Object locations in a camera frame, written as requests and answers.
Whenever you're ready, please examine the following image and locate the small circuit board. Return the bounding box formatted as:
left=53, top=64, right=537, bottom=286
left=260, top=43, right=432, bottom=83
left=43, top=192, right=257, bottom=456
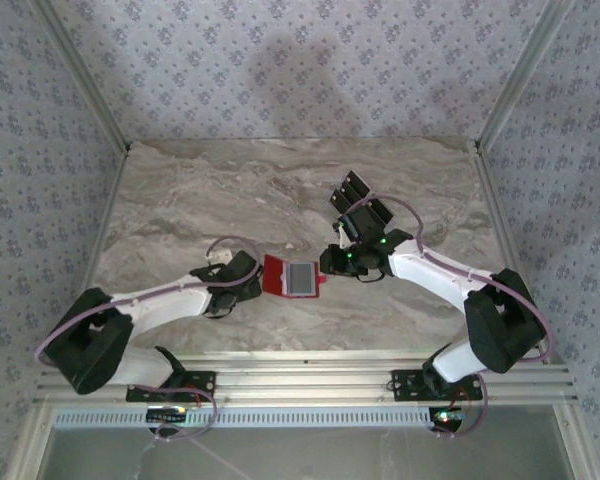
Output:
left=146, top=406, right=189, bottom=425
left=428, top=407, right=469, bottom=432

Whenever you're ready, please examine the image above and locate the red leather card holder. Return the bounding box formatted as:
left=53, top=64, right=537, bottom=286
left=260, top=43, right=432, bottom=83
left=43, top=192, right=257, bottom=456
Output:
left=260, top=253, right=328, bottom=300

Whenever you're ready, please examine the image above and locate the aluminium table edge rail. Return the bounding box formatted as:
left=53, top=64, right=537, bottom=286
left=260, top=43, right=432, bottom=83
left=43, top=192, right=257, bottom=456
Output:
left=62, top=349, right=551, bottom=372

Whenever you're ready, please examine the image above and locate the wide aluminium base rail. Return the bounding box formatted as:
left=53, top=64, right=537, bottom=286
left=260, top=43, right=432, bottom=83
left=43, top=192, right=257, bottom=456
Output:
left=33, top=367, right=580, bottom=407

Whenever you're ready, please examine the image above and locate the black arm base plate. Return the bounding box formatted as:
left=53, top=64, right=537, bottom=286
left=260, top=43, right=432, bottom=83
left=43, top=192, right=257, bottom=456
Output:
left=390, top=368, right=483, bottom=403
left=125, top=370, right=217, bottom=403

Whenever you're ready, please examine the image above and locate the aluminium corner post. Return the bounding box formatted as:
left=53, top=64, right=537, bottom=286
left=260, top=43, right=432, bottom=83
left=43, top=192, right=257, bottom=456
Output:
left=478, top=0, right=577, bottom=151
left=32, top=0, right=132, bottom=151

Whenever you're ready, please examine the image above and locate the grey slotted cable duct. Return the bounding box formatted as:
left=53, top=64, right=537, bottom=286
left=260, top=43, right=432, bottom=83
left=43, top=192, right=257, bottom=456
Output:
left=52, top=405, right=434, bottom=430

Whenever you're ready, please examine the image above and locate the aluminium side rail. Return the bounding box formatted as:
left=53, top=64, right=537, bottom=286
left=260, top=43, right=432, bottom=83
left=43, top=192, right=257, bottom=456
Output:
left=59, top=142, right=132, bottom=371
left=472, top=141, right=551, bottom=365

